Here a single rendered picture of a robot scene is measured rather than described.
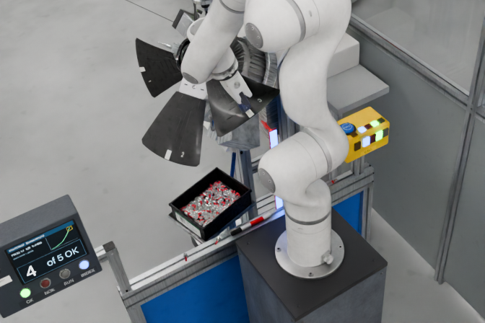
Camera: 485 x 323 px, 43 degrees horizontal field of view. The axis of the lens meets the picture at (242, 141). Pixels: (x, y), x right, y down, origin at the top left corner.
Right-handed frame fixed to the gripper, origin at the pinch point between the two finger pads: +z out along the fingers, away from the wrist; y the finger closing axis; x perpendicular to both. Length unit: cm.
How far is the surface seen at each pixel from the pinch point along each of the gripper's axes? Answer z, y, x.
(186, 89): 8.0, 29.6, 9.1
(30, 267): -18, -19, 68
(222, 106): 1.9, 6.8, 4.7
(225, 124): 2.7, 0.7, 7.5
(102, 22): 125, 284, 13
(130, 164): 112, 127, 49
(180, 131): 15.6, 23.3, 19.0
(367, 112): 24.0, -10.9, -31.2
